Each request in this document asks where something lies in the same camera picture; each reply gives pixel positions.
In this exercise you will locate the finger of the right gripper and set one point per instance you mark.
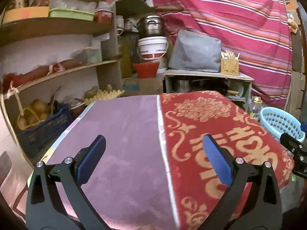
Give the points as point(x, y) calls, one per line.
point(304, 127)
point(290, 143)

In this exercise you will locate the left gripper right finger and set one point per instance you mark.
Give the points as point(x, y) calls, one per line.
point(262, 209)

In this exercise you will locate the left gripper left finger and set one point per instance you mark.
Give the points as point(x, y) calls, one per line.
point(44, 207)

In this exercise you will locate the light blue plastic basket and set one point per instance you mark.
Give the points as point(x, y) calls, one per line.
point(277, 122)

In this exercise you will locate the clear yellow label bottle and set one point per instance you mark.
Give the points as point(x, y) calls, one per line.
point(255, 107)

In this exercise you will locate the dark blue plastic crate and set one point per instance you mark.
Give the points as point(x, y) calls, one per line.
point(33, 139)

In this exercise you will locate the grey low shelf unit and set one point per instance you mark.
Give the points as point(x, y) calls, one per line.
point(201, 81)

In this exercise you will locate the purple table mat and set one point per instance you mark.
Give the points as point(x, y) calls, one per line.
point(130, 187)

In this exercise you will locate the yellow chopstick holder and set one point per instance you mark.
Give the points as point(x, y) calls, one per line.
point(229, 63)

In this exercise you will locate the yellow net potato bag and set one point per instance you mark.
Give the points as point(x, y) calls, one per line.
point(38, 111)

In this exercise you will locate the red gold patterned towel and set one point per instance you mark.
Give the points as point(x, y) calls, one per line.
point(187, 118)

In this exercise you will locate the striped pink red curtain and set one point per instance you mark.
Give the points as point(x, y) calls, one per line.
point(255, 29)

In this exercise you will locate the steel pot in shelf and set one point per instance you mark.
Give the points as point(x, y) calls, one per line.
point(182, 86)

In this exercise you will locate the yellow egg tray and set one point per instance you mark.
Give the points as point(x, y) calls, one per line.
point(104, 95)

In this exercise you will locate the cardboard box blue label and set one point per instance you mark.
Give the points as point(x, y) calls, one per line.
point(131, 84)

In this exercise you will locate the red plastic basket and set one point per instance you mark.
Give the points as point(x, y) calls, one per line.
point(146, 69)

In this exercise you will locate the clear plastic storage box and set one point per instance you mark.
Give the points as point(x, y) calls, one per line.
point(87, 55)

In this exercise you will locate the white red plastic bucket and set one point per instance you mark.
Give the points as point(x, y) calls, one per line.
point(152, 48)

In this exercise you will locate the steel cooking pot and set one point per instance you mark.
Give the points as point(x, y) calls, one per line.
point(150, 26)

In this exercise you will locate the yellow oil jug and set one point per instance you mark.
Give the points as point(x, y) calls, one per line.
point(124, 52)

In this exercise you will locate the green plastic tray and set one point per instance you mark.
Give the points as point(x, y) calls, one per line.
point(71, 14)

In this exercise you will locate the red small basket on shelf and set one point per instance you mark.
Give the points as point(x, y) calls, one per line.
point(103, 16)

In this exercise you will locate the wooden handled pan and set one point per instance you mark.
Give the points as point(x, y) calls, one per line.
point(233, 93)

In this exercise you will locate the wooden wall shelf unit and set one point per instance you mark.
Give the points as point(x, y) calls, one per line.
point(29, 43)

